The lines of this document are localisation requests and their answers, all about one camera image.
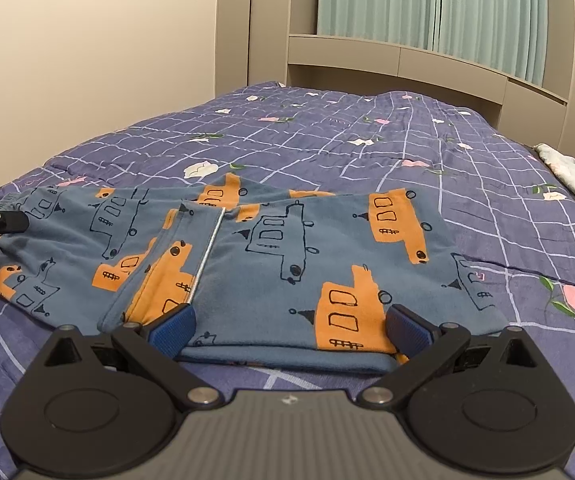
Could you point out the light blue white blanket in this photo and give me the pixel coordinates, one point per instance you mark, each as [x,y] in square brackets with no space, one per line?
[567,170]

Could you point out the beige built-in wardrobe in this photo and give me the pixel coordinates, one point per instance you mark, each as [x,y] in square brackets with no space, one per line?
[267,20]

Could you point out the purple checked quilt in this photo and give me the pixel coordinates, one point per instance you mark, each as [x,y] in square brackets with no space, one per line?
[367,125]

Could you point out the blue pants with orange print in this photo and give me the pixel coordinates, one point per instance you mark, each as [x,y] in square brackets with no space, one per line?
[267,280]

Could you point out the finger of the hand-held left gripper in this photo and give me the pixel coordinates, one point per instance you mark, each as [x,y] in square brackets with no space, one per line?
[11,222]

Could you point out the light teal curtain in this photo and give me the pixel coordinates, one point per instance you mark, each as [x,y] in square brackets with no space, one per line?
[492,20]
[377,5]

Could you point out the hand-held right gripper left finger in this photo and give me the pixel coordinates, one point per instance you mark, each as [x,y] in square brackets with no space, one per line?
[175,332]

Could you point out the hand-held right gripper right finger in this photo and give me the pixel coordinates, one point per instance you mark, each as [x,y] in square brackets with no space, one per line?
[407,330]

